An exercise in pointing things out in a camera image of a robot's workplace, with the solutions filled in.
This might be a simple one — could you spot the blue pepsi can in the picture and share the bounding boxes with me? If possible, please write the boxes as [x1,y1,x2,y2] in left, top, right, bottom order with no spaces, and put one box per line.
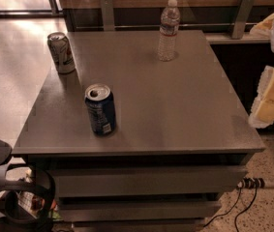
[84,83,116,135]

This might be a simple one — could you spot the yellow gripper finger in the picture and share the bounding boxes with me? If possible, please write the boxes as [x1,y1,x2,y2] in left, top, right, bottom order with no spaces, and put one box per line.
[248,66,274,129]
[250,13,274,37]

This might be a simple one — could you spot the grey drawer cabinet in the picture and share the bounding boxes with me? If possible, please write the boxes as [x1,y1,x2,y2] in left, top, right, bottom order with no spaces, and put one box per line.
[14,31,263,232]

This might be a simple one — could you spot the black cable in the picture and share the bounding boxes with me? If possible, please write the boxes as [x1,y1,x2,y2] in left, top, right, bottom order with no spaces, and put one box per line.
[203,187,243,228]
[233,187,259,232]

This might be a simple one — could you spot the right metal wall bracket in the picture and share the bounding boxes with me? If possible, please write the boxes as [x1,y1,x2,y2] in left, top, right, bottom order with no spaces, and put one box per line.
[230,0,255,40]

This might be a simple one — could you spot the horizontal metal rail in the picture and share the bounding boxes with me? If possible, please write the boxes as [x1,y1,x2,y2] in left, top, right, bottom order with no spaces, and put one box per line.
[75,22,257,31]

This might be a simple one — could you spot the clear plastic water bottle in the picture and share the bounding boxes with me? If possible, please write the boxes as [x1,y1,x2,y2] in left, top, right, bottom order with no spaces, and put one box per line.
[158,0,180,62]

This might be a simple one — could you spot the white silver soda can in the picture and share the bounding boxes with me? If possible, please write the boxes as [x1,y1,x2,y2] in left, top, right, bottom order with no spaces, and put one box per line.
[47,32,76,74]

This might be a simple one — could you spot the white power strip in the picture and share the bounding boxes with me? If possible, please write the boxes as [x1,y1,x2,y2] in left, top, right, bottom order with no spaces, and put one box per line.
[237,178,274,189]

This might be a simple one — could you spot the metal wall bracket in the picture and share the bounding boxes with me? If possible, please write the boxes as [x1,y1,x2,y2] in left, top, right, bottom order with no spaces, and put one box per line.
[230,0,255,40]
[100,0,115,31]

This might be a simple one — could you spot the black office chair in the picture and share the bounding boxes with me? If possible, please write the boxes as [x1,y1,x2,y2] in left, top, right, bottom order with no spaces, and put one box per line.
[0,140,55,232]

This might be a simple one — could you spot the colourful items under chair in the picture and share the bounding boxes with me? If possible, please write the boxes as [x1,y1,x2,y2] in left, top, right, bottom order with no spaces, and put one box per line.
[15,177,63,222]

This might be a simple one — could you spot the left metal wall bracket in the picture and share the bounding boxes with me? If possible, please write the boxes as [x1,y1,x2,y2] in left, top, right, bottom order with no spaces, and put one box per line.
[100,0,115,31]

